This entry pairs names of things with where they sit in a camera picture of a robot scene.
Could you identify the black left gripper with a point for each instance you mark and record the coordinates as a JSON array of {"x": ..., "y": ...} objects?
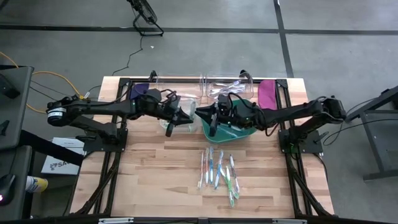
[{"x": 155, "y": 104}]

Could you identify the grey desk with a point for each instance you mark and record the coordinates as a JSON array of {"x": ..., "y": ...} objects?
[
  {"x": 12, "y": 180},
  {"x": 15, "y": 102}
]

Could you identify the black curved clamp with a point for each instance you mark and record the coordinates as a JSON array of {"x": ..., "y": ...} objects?
[
  {"x": 152, "y": 75},
  {"x": 244, "y": 74}
]

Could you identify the black desk crossbeam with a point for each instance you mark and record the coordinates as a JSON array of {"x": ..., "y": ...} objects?
[{"x": 53, "y": 149}]

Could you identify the small frosted plastic bin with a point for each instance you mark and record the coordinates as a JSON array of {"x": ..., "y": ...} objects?
[{"x": 163, "y": 126}]

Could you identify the magenta pouch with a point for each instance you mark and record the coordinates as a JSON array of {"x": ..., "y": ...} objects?
[{"x": 267, "y": 95}]

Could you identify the yellow white spray can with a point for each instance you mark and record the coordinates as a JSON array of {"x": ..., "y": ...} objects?
[{"x": 37, "y": 184}]

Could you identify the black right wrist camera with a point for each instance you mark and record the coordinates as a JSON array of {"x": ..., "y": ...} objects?
[{"x": 224, "y": 102}]

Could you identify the blue toothbrush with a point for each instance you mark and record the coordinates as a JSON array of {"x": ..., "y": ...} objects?
[
  {"x": 219, "y": 169},
  {"x": 211, "y": 165},
  {"x": 231, "y": 130}
]

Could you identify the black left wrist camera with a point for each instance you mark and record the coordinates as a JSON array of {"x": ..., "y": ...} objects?
[{"x": 174, "y": 102}]

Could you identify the white cardboard box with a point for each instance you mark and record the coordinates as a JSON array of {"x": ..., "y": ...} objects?
[{"x": 59, "y": 168}]

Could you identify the black computer mouse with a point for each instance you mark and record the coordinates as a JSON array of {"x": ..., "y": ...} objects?
[{"x": 6, "y": 189}]

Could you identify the pale toothbrush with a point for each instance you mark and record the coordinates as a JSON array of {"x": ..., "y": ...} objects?
[{"x": 186, "y": 94}]

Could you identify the grey desk stand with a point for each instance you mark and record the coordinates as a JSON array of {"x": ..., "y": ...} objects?
[{"x": 373, "y": 146}]

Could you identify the silver metal bracket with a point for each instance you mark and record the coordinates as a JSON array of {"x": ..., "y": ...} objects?
[
  {"x": 116, "y": 220},
  {"x": 290, "y": 221}
]

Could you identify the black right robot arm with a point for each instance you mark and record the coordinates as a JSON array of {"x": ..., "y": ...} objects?
[{"x": 295, "y": 115}]

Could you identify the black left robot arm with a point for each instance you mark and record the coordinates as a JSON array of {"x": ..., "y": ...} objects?
[{"x": 102, "y": 109}]

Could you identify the black aluminium table frame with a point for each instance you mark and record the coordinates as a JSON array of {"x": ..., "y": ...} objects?
[{"x": 124, "y": 81}]

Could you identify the dark purple pouch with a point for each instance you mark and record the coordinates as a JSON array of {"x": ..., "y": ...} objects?
[{"x": 140, "y": 90}]

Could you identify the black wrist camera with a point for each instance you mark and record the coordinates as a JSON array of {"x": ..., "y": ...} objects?
[
  {"x": 224, "y": 102},
  {"x": 174, "y": 102}
]

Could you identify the teal plastic bin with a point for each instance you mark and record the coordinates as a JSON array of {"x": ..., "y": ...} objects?
[{"x": 206, "y": 132}]

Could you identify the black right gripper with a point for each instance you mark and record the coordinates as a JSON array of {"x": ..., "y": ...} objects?
[{"x": 242, "y": 115}]

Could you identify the clear acrylic bin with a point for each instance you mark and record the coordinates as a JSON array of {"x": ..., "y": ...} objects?
[
  {"x": 177, "y": 84},
  {"x": 230, "y": 77}
]

